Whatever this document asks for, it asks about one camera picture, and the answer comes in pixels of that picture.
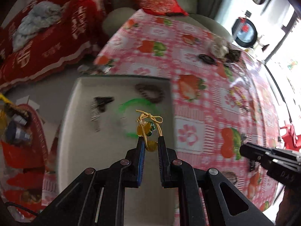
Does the green plastic bangle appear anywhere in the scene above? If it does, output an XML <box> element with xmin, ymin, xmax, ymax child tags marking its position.
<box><xmin>118</xmin><ymin>98</ymin><xmax>161</xmax><ymax>138</ymax></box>

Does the yellow flower cord bracelet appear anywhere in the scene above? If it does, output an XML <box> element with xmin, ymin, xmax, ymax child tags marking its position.
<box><xmin>135</xmin><ymin>109</ymin><xmax>164</xmax><ymax>153</ymax></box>

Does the silver chain keyring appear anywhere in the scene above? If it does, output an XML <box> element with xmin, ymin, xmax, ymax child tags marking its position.
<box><xmin>91</xmin><ymin>103</ymin><xmax>100</xmax><ymax>132</ymax></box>

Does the small black claw clip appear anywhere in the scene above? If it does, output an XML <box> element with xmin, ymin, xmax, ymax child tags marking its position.
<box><xmin>94</xmin><ymin>97</ymin><xmax>114</xmax><ymax>113</ymax></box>

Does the black beaded hair clip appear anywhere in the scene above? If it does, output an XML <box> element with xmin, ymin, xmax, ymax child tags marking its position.
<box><xmin>249</xmin><ymin>160</ymin><xmax>256</xmax><ymax>173</ymax></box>

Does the white jewelry tray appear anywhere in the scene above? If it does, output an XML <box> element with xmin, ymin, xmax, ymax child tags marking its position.
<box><xmin>57</xmin><ymin>76</ymin><xmax>175</xmax><ymax>225</ymax></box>

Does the red plastic chair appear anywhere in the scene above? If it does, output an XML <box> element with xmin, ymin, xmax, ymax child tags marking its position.
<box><xmin>280</xmin><ymin>124</ymin><xmax>300</xmax><ymax>152</ymax></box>

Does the pink strawberry tablecloth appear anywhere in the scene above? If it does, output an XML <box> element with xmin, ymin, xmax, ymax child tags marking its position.
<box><xmin>42</xmin><ymin>9</ymin><xmax>286</xmax><ymax>226</ymax></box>

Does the leopard print scrunchie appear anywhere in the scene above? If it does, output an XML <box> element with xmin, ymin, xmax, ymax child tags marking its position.
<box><xmin>225</xmin><ymin>49</ymin><xmax>241</xmax><ymax>63</ymax></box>

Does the black oval hair clip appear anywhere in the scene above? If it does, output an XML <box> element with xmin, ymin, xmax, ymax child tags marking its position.
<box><xmin>198</xmin><ymin>54</ymin><xmax>217</xmax><ymax>65</ymax></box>

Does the red round basket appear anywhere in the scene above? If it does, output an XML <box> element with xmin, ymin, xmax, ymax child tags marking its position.
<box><xmin>1</xmin><ymin>104</ymin><xmax>48</xmax><ymax>218</ymax></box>

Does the white scrunchie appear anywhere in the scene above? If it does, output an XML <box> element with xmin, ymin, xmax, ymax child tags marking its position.
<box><xmin>210</xmin><ymin>36</ymin><xmax>229</xmax><ymax>59</ymax></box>

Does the round black mirror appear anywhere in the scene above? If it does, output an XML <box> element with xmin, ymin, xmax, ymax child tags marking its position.
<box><xmin>232</xmin><ymin>17</ymin><xmax>258</xmax><ymax>48</ymax></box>

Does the red bed blanket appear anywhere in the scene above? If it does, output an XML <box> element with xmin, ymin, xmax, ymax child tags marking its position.
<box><xmin>1</xmin><ymin>0</ymin><xmax>113</xmax><ymax>91</ymax></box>

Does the red embroidered cushion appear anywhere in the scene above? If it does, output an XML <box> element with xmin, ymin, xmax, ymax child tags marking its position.
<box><xmin>130</xmin><ymin>0</ymin><xmax>189</xmax><ymax>16</ymax></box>

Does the grey knitted cloth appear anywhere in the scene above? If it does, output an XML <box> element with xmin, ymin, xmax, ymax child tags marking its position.
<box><xmin>12</xmin><ymin>1</ymin><xmax>63</xmax><ymax>52</ymax></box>

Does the beige green sofa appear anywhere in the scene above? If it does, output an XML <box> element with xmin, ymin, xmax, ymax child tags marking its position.
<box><xmin>102</xmin><ymin>0</ymin><xmax>233</xmax><ymax>42</ymax></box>

